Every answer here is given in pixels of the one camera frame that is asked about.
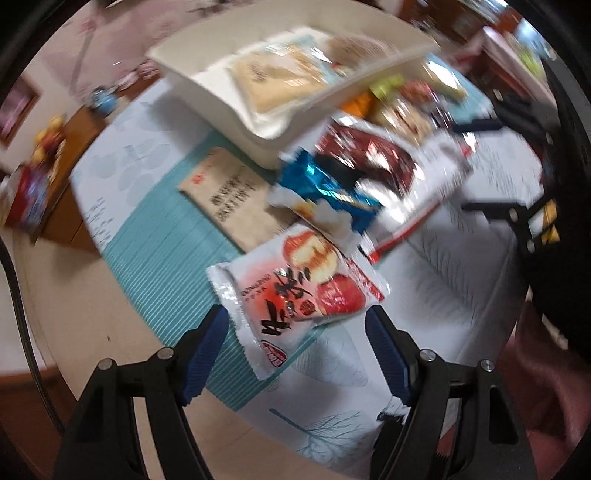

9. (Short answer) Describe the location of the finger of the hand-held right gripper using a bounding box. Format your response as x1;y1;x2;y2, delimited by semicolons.
450;99;561;148
461;198;543;252

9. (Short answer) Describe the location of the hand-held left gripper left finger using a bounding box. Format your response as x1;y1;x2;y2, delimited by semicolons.
55;304;230;480

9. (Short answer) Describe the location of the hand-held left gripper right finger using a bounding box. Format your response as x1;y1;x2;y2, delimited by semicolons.
365;305;539;480

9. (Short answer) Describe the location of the red and white snack packet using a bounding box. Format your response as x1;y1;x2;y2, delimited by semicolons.
205;224;391;381

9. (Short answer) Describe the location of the blue snack packet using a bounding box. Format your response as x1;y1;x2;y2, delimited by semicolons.
270;148;382;236

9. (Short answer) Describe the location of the white plastic bin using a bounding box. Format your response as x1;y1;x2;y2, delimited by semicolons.
145;0;439;169

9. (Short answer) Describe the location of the green snack packet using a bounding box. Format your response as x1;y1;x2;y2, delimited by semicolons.
369;76;404;97

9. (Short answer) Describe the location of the teal and white tablecloth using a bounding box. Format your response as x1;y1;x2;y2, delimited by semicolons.
69;51;546;467

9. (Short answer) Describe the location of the dark wooden furniture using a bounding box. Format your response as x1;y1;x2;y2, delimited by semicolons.
397;0;522;47

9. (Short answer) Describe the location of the clear red date bag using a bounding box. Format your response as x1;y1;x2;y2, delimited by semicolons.
314;115;474;264

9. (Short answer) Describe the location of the orange snack packet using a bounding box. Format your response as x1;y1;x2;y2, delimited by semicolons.
342;92;377;116

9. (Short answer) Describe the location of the maroon cloth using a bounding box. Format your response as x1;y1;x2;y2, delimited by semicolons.
499;300;591;467

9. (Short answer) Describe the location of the brown paper packet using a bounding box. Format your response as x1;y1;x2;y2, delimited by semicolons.
178;148;296;252

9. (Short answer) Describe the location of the beige cracker packet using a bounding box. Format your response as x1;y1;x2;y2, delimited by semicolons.
228;39;333;116

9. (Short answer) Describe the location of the wooden cabinet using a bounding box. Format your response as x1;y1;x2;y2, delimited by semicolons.
34;76;167;254

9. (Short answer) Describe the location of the pile of fruit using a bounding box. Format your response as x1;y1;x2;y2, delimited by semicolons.
30;115;68;167

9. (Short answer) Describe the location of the blue teapot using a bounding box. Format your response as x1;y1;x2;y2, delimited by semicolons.
90;88;116;114

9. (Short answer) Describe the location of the black cable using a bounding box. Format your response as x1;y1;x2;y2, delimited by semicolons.
0;240;63;435

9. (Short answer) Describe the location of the framed wall picture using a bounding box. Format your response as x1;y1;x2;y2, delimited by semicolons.
0;76;40;148

